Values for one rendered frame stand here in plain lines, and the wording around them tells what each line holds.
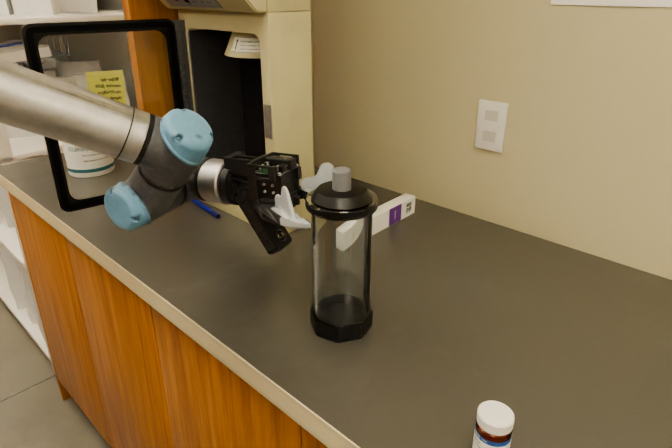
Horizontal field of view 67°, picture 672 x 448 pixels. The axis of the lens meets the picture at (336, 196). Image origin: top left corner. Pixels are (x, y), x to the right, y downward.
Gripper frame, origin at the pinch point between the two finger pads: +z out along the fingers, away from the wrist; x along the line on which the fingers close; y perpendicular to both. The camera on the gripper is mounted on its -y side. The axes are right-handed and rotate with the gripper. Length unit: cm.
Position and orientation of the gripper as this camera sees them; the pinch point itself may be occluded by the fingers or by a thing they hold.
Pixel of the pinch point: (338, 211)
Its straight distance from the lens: 77.3
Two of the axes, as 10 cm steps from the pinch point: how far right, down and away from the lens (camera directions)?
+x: 4.8, -3.4, 8.1
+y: -0.5, -9.3, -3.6
